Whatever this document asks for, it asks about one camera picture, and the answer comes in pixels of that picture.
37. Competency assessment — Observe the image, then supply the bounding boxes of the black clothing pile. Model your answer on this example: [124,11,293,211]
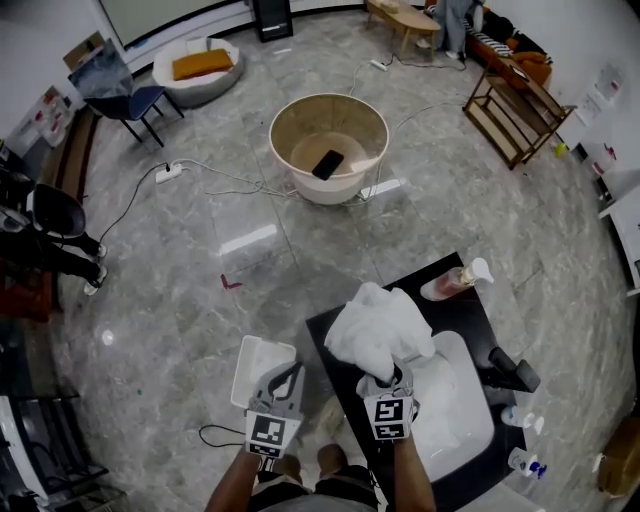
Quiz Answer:
[482,7,531,46]

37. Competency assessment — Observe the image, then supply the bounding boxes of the person's grey shirt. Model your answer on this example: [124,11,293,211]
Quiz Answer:
[259,494,381,512]

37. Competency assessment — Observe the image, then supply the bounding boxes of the person's right leg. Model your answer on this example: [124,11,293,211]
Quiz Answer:
[317,442,350,475]

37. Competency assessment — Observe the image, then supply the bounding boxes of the blue-grey canvas painting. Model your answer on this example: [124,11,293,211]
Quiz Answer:
[67,38,136,101]

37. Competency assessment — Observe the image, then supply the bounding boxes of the white power cable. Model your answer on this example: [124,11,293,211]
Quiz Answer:
[177,102,466,206]

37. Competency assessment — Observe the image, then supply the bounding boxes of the striped blanket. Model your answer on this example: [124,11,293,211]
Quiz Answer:
[464,27,514,57]

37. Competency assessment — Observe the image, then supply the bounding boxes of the white bottle with blue pump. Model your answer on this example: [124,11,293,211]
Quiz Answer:
[507,446,549,480]

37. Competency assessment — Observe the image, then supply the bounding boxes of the pink soap pump bottle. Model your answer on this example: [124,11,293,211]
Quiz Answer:
[419,257,495,302]

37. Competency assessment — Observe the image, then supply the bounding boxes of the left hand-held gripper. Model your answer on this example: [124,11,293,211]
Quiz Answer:
[243,360,306,459]

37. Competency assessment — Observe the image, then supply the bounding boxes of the white plastic basket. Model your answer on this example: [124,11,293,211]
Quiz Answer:
[230,334,301,411]

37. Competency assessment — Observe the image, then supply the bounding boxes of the black tower appliance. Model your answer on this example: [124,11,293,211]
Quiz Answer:
[251,0,295,44]

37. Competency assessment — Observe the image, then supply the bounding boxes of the person's left leg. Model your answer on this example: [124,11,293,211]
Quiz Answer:
[272,452,304,484]

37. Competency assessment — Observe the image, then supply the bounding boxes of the orange sofa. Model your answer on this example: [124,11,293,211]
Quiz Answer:
[464,4,554,89]

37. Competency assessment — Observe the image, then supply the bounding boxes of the grey roller blind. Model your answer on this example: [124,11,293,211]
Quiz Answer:
[99,0,251,49]

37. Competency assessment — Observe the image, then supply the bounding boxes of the clear jugs with red labels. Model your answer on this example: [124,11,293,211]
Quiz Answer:
[4,85,76,156]

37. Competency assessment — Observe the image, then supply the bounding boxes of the dark blue chair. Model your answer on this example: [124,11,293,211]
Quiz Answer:
[82,84,185,149]

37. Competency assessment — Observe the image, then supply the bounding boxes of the wooden coffee table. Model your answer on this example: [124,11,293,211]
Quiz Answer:
[364,0,442,54]

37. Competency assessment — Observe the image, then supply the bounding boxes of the black power cable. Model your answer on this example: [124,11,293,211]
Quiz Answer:
[97,164,164,246]

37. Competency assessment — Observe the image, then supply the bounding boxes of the cardboard sheet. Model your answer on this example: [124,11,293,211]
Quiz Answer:
[62,30,104,71]

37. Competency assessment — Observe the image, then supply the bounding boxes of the white water dispenser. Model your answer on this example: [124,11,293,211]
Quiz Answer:
[574,62,626,151]

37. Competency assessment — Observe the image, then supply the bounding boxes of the person's right shoe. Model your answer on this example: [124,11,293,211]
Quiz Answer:
[319,397,347,434]

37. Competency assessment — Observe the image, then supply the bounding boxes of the black metal rack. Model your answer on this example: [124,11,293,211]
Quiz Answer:
[0,392,111,512]

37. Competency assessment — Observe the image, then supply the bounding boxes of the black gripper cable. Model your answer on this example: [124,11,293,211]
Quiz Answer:
[198,424,247,449]

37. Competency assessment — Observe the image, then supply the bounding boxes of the person's leg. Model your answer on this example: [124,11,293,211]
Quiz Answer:
[317,442,350,475]
[272,452,304,484]

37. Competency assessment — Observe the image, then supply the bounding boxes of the white sink basin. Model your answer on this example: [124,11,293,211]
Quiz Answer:
[399,329,496,484]

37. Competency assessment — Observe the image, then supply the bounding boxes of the person's right forearm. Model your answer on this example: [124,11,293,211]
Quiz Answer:
[392,438,436,512]

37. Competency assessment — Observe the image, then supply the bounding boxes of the person's black shorts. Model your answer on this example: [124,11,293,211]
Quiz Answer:
[254,464,379,501]

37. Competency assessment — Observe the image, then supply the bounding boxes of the round grey beanbag bed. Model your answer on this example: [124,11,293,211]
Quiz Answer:
[151,35,246,109]

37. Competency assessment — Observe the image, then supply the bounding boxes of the person's left forearm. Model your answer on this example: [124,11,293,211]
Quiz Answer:
[204,449,264,512]

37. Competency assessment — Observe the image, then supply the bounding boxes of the black sink faucet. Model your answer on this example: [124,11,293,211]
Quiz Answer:
[477,345,542,394]

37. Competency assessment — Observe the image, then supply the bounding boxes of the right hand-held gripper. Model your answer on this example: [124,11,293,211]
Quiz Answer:
[355,363,421,443]

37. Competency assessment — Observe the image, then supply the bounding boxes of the clear water jug red cap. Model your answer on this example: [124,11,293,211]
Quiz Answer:
[589,142,619,176]

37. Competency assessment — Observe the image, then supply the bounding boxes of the brown wooden step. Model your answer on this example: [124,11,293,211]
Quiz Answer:
[39,107,101,206]

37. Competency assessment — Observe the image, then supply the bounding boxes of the wooden shelf cart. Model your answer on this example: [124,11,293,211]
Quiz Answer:
[462,55,577,171]

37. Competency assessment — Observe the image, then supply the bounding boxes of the orange cushion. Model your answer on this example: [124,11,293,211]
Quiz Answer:
[172,48,235,82]

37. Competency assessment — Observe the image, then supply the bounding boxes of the round beige basket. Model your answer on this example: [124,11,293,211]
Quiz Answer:
[268,93,390,206]

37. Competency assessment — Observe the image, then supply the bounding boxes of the dark wooden sink vanity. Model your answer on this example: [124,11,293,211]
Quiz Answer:
[305,251,529,501]

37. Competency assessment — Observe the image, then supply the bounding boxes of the cardboard box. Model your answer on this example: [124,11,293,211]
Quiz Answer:
[597,417,640,499]

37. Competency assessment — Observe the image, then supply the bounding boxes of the black smartphone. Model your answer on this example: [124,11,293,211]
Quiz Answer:
[311,149,346,182]

